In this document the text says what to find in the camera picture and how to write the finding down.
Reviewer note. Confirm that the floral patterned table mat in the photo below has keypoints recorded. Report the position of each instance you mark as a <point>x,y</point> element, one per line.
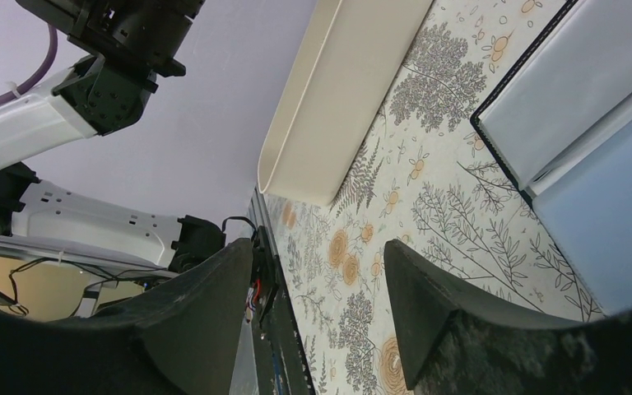
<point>424,177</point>

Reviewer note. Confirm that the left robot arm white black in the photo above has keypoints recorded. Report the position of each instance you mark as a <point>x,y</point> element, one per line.
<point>99,72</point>

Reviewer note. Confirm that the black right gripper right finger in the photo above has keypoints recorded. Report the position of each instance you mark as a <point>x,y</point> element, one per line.
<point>455,338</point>

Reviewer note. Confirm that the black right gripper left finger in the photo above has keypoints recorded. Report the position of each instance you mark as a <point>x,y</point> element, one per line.
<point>180,337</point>

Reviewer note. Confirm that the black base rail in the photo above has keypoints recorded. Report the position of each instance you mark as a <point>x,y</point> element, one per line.
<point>280,358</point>

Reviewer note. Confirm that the cream plastic oblong tray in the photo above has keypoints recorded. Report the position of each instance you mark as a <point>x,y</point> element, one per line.
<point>347,60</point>

